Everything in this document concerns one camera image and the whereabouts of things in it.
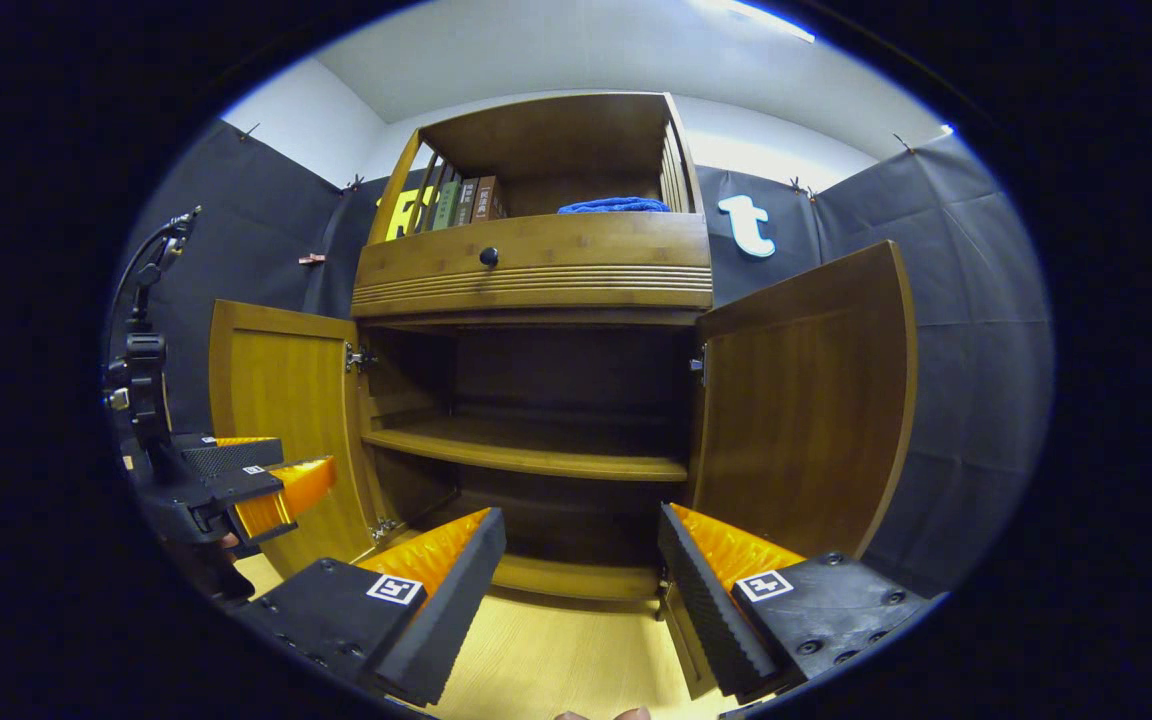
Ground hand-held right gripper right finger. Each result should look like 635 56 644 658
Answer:
658 503 937 704

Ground blue folded towel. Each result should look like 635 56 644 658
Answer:
557 196 672 215

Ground wooden cabinet drawer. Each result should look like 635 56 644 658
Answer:
351 212 715 311

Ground wooden inner cabinet shelf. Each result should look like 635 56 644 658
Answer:
361 415 689 483

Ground wooden shoe cabinet door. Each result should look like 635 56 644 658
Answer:
658 240 919 701
208 298 387 579

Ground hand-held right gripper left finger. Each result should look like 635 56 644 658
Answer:
236 507 507 708

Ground reddish brown book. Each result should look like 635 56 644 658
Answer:
474 175 509 223

